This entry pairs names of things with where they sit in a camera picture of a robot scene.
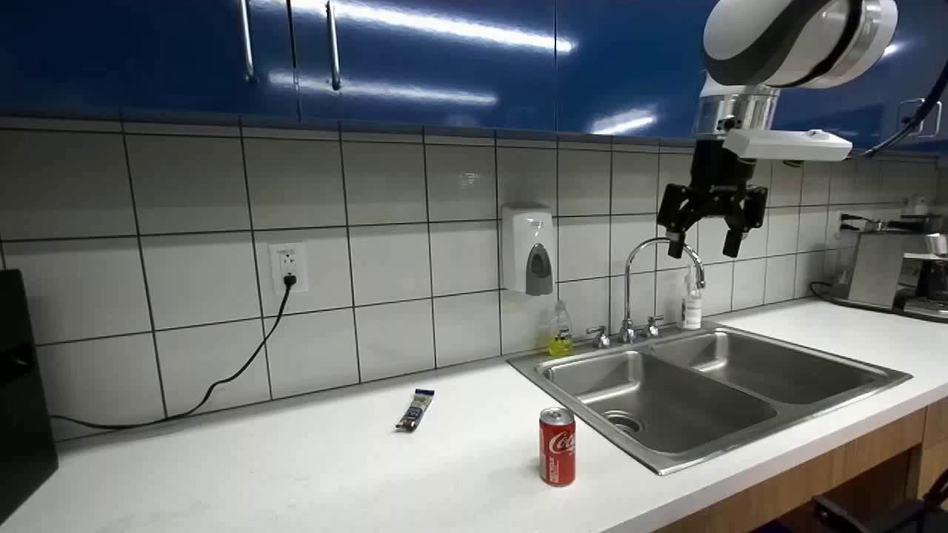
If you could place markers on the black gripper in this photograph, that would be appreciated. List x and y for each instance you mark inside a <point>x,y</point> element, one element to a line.
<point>717,189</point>

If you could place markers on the red soda can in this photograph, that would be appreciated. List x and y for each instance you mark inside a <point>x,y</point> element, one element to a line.
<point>557,448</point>

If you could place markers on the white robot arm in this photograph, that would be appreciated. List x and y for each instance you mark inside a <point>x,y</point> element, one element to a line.
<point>750,54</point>

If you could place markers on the stainless steel double sink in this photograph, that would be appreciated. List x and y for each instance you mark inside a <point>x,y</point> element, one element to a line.
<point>697,395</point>

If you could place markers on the clear pump soap bottle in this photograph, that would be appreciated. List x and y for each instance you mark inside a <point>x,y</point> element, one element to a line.
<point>692,307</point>

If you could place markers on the green dish soap bottle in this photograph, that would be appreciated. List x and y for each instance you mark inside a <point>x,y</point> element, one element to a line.
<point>560,333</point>

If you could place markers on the blue upper cabinets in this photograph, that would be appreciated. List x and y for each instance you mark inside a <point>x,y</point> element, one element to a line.
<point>516,68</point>

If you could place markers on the black appliance on counter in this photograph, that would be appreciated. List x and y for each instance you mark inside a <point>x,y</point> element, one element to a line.
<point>27,453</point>

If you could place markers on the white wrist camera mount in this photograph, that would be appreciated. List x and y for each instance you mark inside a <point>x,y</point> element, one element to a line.
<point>743,122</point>

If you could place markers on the white wall soap dispenser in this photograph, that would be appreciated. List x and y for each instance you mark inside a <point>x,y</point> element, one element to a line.
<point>529,251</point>

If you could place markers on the white wall outlet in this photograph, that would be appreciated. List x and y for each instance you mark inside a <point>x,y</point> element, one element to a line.
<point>292,265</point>

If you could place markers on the silver cabinet handle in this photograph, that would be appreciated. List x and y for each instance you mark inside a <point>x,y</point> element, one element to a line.
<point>248,35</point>
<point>332,45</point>

